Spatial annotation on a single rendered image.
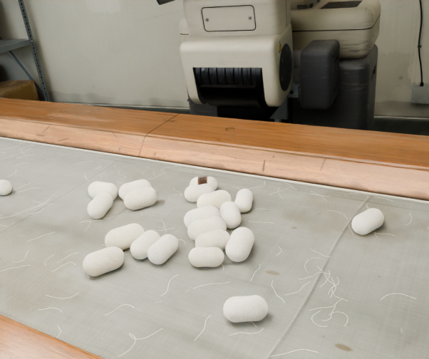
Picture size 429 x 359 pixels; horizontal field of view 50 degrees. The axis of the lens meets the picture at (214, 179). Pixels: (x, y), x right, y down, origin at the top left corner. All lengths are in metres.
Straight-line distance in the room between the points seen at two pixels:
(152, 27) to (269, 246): 2.44
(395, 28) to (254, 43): 1.48
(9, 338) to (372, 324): 0.25
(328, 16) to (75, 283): 1.00
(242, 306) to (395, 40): 2.16
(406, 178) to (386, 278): 0.15
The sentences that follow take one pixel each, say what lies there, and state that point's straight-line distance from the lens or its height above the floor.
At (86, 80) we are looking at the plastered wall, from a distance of 3.18.
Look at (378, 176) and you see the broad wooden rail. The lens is 0.52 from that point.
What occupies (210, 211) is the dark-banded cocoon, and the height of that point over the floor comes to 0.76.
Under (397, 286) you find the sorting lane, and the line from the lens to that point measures 0.39.
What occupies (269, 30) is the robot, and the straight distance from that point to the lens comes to 1.03.
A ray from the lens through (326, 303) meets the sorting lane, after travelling 0.37.
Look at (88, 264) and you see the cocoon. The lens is 0.41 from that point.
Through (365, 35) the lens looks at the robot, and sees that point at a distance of 1.26.
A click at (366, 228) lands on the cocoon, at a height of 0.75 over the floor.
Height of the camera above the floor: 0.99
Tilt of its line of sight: 27 degrees down
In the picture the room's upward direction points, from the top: 6 degrees counter-clockwise
